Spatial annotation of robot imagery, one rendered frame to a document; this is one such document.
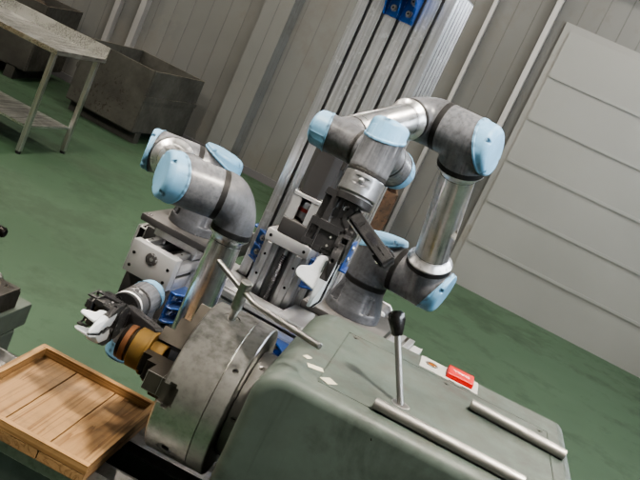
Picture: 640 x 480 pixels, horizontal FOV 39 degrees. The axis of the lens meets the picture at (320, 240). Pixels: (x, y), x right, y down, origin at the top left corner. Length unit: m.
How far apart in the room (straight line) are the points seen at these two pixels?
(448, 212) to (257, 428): 0.80
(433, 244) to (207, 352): 0.74
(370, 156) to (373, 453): 0.51
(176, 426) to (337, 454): 0.32
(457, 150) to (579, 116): 7.20
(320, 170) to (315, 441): 1.03
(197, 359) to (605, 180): 7.78
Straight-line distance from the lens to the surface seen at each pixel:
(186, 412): 1.68
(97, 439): 1.90
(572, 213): 9.24
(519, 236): 9.29
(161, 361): 1.78
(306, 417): 1.56
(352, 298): 2.32
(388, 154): 1.61
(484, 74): 9.36
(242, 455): 1.61
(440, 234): 2.18
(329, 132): 1.76
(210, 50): 10.17
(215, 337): 1.70
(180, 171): 1.98
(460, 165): 2.06
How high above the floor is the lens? 1.81
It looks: 12 degrees down
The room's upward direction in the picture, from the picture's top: 25 degrees clockwise
